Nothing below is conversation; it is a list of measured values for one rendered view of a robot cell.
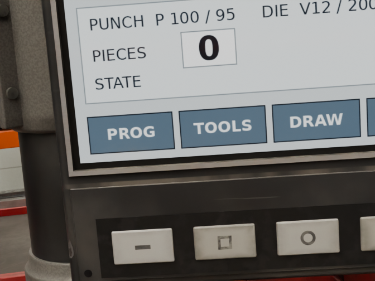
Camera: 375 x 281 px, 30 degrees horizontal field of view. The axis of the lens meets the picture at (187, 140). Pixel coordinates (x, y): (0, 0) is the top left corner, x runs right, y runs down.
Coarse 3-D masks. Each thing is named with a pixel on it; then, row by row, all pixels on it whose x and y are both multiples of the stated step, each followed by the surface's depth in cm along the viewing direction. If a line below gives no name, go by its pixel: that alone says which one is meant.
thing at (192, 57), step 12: (192, 36) 41; (204, 36) 41; (216, 36) 41; (228, 36) 41; (192, 48) 41; (204, 48) 41; (216, 48) 41; (228, 48) 41; (192, 60) 41; (204, 60) 41; (216, 60) 41; (228, 60) 41
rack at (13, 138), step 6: (0, 132) 254; (6, 132) 255; (12, 132) 255; (0, 138) 255; (6, 138) 255; (12, 138) 256; (0, 144) 255; (6, 144) 255; (12, 144) 256; (18, 144) 256
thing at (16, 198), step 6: (0, 192) 298; (6, 192) 297; (12, 192) 297; (18, 192) 297; (24, 192) 298; (0, 198) 283; (6, 198) 284; (12, 198) 264; (18, 198) 262; (24, 198) 263; (0, 204) 261; (6, 204) 261; (12, 204) 262; (18, 204) 262; (24, 204) 263
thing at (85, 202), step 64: (64, 64) 41; (64, 128) 42; (64, 192) 43; (128, 192) 42; (192, 192) 42; (256, 192) 42; (320, 192) 42; (128, 256) 43; (192, 256) 43; (256, 256) 43; (320, 256) 42
